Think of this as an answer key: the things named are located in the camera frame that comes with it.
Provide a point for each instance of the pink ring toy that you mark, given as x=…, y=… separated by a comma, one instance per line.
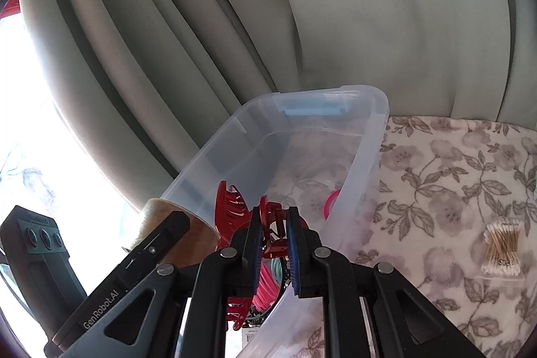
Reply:
x=329, y=204

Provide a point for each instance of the brown packing tape roll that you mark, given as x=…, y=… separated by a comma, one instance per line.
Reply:
x=179, y=236

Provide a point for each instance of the cotton swab packet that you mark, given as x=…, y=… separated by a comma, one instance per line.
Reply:
x=502, y=259

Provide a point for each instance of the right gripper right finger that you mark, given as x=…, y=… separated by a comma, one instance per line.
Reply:
x=302, y=243

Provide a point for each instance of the grey green curtain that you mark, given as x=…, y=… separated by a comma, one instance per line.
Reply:
x=145, y=83

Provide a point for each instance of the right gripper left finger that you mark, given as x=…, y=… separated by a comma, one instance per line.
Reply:
x=251, y=252

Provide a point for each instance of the red paper window decoration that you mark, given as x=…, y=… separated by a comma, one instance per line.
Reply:
x=11, y=7

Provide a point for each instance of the red hair claw clip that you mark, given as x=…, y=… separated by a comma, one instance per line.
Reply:
x=231, y=216

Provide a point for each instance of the clear plastic storage bin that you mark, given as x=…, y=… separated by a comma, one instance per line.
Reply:
x=297, y=148

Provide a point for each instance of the floral table cloth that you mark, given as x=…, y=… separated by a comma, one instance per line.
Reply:
x=439, y=183

